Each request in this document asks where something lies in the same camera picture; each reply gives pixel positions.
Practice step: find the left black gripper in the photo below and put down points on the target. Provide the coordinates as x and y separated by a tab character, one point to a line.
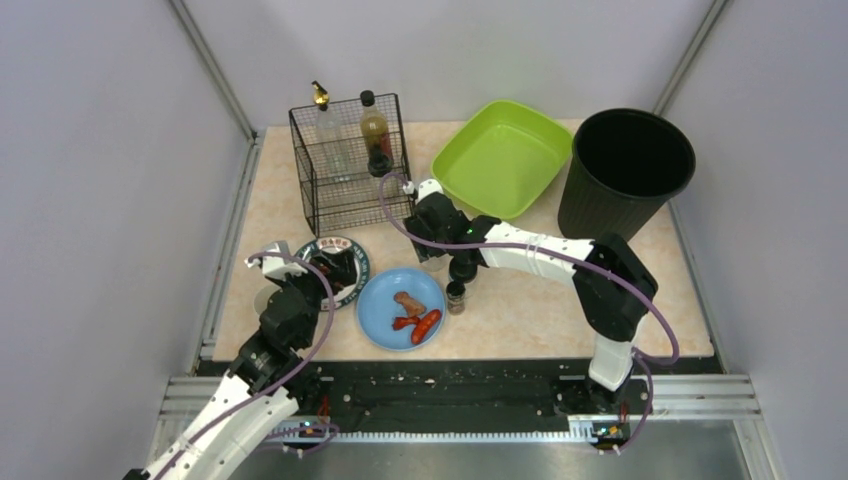
333	266

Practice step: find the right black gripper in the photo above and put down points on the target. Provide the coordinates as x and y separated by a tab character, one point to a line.
424	234

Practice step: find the black-lid shaker jar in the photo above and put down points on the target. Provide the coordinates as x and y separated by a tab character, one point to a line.
379	163
462	271
435	264

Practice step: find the brown sauce bottle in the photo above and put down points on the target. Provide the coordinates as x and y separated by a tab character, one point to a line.
374	125

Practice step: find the clear gold-spout oil bottle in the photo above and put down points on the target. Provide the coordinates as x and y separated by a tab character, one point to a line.
329	135

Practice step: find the black-lid shaker jar back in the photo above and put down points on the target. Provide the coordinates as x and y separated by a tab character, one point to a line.
435	264

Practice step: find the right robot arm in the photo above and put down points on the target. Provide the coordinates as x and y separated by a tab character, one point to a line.
613	286

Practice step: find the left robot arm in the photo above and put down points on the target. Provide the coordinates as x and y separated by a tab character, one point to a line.
268	381

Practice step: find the green-rimmed white plate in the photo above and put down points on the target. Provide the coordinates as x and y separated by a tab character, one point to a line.
336	244

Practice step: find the blue plate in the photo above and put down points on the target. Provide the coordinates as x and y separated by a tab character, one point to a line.
377	310

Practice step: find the small pepper grinder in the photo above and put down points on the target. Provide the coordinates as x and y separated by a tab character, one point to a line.
455	295

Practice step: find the red pepper piece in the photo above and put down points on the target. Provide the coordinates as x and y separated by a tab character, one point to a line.
402	322

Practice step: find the pink mug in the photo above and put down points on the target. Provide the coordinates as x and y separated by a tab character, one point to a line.
262	298

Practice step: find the brown meat piece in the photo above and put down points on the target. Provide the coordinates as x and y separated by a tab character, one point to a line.
412	307

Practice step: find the green plastic basin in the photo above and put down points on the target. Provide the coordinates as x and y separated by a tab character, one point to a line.
503	158

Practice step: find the red sausage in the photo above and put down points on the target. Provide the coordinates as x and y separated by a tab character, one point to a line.
424	325

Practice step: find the black trash bin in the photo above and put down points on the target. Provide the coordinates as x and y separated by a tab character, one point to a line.
626	164

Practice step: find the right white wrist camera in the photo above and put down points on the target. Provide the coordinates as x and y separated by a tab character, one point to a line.
421	190

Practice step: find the black wire rack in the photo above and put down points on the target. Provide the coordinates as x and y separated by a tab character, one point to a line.
331	206

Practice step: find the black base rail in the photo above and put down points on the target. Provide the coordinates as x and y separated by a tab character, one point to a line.
458	397

